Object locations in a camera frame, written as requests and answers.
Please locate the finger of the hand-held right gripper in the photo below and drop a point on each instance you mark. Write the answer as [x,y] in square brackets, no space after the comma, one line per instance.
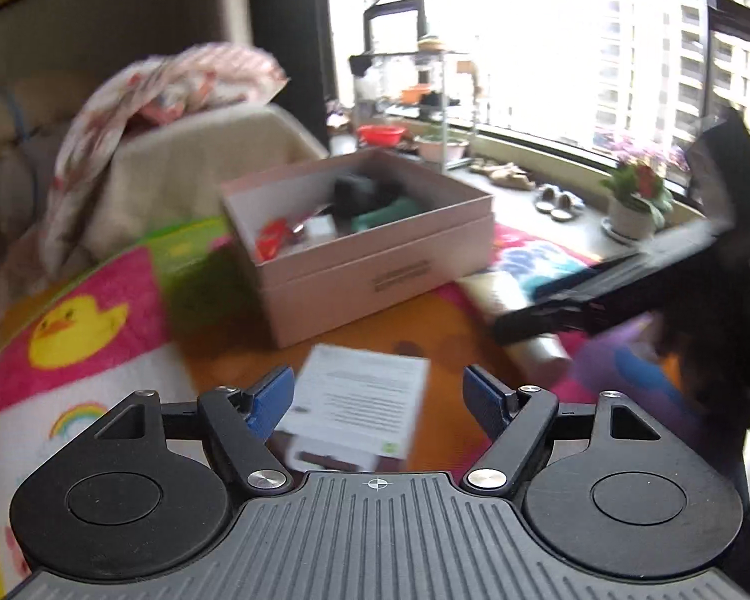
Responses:
[537,325]
[650,262]

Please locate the floral blanket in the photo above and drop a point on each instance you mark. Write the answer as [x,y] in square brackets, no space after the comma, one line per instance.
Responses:
[100,131]

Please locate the cream lotion tube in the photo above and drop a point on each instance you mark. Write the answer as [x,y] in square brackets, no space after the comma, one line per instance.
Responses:
[544,357]

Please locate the black window frame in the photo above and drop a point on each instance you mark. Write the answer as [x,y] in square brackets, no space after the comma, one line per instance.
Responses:
[744,26]

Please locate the teal plastic crank tool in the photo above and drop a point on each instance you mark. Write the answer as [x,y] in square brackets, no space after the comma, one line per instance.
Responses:
[387,214]

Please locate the black cylinder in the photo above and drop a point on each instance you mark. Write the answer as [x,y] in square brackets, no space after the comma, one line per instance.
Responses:
[356,194]

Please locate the red basin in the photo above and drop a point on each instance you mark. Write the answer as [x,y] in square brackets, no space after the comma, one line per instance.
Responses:
[381,134]

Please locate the beige sofa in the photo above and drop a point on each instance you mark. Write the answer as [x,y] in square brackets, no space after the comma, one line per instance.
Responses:
[212,150]

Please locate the red lighter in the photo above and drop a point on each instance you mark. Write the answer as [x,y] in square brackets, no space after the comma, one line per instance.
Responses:
[274,237]

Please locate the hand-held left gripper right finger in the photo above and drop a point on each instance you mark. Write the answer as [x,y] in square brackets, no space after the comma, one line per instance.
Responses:
[487,401]

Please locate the metal rack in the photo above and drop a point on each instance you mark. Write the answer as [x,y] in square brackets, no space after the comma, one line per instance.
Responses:
[442,106]

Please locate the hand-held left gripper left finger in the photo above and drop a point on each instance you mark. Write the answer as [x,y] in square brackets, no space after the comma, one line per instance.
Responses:
[269,401]

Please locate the white paper box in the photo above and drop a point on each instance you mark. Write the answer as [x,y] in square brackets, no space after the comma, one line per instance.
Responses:
[362,400]

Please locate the pink cardboard box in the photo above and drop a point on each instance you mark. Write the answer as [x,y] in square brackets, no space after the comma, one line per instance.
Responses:
[362,281]

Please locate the brown plush slippers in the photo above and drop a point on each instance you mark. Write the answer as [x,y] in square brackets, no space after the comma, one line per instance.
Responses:
[503,176]

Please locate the potted flowering plant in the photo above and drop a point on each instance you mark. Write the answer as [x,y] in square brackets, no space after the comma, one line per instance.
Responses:
[631,220]

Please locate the colourful play mat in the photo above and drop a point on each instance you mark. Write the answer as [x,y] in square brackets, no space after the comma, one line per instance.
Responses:
[100,300]

